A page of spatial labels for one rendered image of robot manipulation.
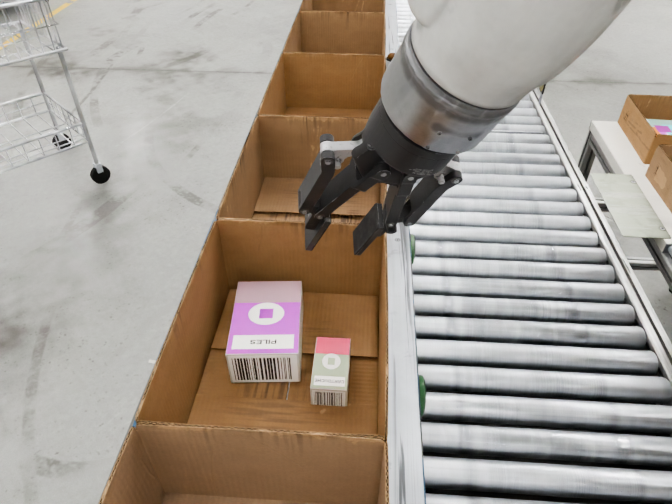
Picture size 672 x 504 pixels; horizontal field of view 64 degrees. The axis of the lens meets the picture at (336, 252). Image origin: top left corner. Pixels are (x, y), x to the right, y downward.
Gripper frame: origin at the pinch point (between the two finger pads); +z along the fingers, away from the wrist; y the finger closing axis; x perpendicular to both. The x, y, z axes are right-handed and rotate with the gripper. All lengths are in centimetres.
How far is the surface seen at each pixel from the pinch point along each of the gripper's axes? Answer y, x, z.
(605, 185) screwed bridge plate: 100, 50, 49
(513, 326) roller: 53, 4, 42
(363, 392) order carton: 13.7, -11.8, 30.6
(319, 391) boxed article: 5.7, -12.2, 28.1
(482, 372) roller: 42, -6, 40
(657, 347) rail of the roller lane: 79, -2, 31
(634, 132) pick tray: 120, 73, 50
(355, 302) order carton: 16.4, 5.8, 37.8
